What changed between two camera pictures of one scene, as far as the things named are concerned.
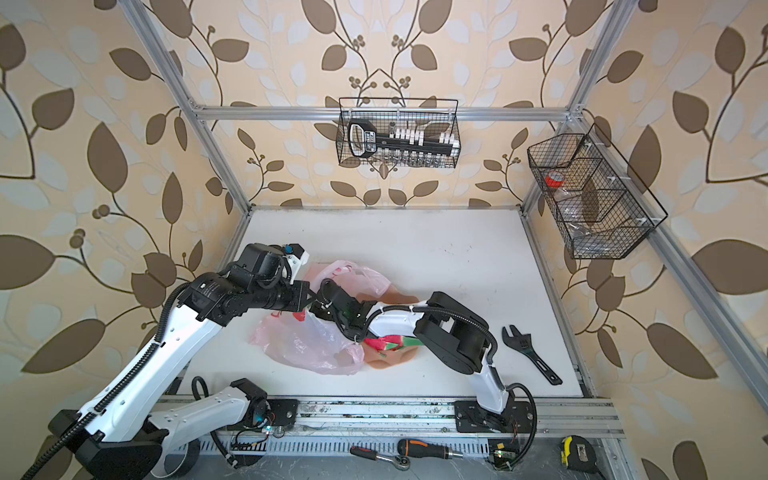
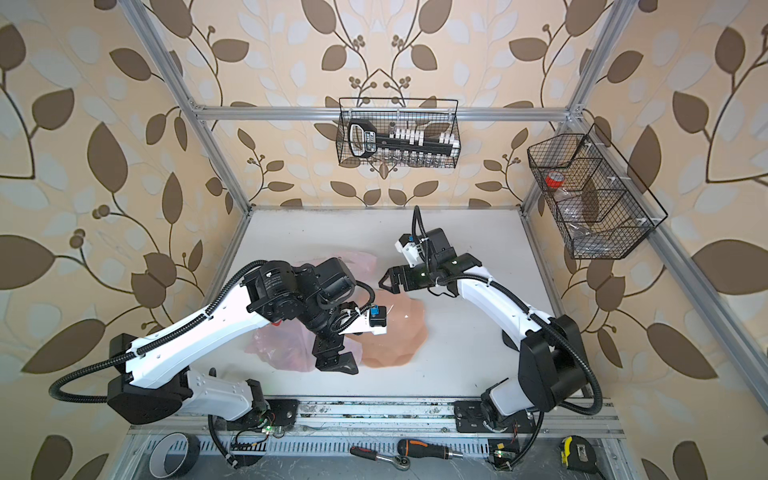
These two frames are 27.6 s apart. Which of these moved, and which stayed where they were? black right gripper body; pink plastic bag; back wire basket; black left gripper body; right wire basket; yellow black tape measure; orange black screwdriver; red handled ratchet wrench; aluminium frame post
Moved: pink plastic bag; black right gripper body; black left gripper body
Stayed: back wire basket; yellow black tape measure; orange black screwdriver; right wire basket; red handled ratchet wrench; aluminium frame post
